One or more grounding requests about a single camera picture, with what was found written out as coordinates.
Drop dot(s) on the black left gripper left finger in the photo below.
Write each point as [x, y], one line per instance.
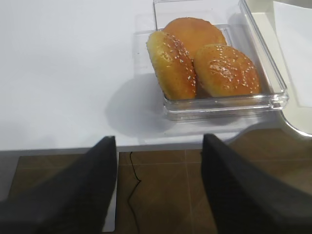
[74, 201]

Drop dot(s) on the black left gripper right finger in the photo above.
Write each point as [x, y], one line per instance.
[245, 199]

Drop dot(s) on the white metal tray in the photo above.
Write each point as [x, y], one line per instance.
[297, 118]

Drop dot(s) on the sesame bun top right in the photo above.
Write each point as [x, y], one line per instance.
[224, 71]

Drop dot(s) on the sesame bun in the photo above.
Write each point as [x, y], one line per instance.
[224, 71]
[172, 65]

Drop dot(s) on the clear plastic bun container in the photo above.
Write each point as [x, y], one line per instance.
[240, 31]

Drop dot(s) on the sesame bun top left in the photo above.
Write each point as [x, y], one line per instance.
[172, 65]

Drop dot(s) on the plain bun bottom half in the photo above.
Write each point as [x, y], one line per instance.
[194, 33]

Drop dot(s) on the white paper sheet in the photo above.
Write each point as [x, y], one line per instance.
[294, 31]

